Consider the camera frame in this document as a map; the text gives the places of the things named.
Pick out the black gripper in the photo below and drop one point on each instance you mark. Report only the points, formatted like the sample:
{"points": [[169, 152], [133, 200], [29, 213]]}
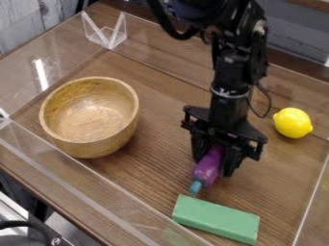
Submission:
{"points": [[222, 124]]}

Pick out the purple toy eggplant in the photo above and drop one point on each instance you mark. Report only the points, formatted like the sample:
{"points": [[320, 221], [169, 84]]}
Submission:
{"points": [[205, 170]]}

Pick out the brown wooden bowl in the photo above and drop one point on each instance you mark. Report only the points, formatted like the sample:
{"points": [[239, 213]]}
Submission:
{"points": [[89, 116]]}

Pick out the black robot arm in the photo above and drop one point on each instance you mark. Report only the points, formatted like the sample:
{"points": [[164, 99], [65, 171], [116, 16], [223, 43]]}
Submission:
{"points": [[232, 26]]}

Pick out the yellow toy lemon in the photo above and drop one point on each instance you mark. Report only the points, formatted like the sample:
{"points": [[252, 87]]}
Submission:
{"points": [[292, 123]]}

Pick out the green rectangular block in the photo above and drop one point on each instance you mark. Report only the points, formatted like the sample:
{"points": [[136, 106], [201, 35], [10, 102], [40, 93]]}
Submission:
{"points": [[216, 219]]}

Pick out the clear acrylic tray wall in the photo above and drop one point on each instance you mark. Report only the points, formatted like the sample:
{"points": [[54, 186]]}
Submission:
{"points": [[119, 197]]}

